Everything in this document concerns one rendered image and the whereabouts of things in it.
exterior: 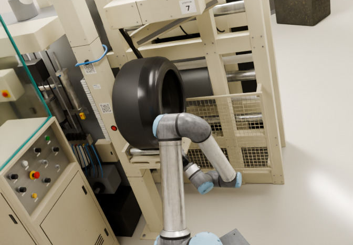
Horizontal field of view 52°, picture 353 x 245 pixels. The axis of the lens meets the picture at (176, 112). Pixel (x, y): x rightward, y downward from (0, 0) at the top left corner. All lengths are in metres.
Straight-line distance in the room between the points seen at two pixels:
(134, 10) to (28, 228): 1.43
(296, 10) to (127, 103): 4.55
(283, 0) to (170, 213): 5.01
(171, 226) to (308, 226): 1.39
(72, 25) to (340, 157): 2.46
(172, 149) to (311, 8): 4.69
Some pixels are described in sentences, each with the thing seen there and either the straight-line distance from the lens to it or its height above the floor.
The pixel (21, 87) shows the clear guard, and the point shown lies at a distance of 2.28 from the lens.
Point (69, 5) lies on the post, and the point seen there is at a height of 1.89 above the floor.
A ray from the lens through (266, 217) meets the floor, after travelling 3.00.
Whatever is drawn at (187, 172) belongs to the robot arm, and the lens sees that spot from 2.08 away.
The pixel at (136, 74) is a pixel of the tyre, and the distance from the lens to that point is 2.11.
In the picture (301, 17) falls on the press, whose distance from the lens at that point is 6.24.
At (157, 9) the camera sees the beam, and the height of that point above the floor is 1.72.
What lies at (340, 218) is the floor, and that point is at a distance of 2.98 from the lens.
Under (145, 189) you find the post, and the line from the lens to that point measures 2.74.
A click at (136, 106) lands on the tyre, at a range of 2.05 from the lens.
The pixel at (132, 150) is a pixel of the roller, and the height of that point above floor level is 0.92.
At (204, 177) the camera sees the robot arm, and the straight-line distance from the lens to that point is 2.07.
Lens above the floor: 2.25
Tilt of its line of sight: 30 degrees down
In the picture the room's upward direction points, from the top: 17 degrees counter-clockwise
